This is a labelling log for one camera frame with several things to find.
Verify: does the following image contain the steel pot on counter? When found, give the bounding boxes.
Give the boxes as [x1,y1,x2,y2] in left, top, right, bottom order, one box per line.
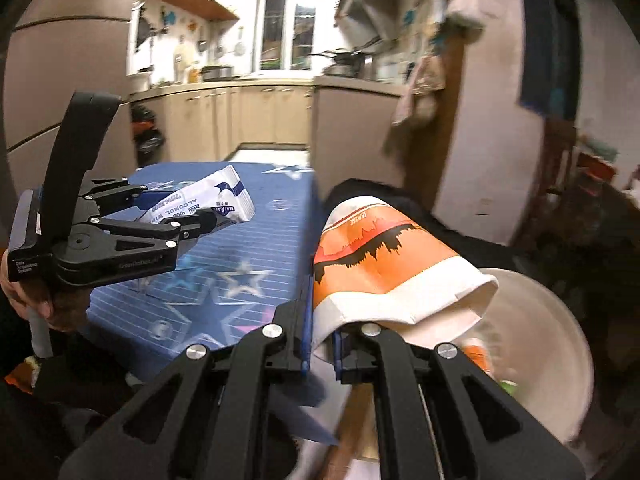
[201,65,234,82]

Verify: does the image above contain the person's left hand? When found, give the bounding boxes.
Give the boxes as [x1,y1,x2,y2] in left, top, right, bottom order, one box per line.
[1,252,92,332]

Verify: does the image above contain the dark wooden chair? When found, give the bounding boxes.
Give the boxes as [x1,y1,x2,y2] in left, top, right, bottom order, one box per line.
[540,117,578,194]

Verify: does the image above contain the red bowl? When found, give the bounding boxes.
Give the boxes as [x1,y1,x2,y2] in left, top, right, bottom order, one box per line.
[577,152,617,183]

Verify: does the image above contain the hanging white plastic bag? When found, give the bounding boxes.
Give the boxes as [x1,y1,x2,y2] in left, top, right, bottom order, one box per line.
[446,0,486,30]

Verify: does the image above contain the beige lower kitchen cabinets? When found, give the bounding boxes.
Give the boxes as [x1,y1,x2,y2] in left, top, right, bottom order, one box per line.
[130,76,404,194]

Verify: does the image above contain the hanging pink cloth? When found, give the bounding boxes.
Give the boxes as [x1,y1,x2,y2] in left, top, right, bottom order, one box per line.
[382,54,446,158]

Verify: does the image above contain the range hood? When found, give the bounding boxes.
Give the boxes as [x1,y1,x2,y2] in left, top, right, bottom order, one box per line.
[334,0,398,51]

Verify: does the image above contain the white blue wipes packet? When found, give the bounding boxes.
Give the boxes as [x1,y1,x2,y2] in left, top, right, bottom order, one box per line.
[136,165,255,224]

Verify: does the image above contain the black wok on stove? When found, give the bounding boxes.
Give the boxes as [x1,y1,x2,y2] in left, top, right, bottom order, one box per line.
[311,49,366,67]

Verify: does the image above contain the kitchen window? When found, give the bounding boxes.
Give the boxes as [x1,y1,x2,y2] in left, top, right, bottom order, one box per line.
[254,0,319,72]

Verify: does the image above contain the steel kettle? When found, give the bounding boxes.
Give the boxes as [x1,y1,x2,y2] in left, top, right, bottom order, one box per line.
[360,54,378,81]

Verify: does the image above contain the beige refrigerator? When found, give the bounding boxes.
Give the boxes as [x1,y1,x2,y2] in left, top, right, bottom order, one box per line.
[1,0,134,192]

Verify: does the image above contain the blue checked star tablecloth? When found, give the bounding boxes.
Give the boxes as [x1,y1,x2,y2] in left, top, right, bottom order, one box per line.
[82,162,323,382]

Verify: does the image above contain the white plastic bucket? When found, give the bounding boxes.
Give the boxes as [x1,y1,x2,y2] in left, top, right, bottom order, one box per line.
[456,268,593,443]

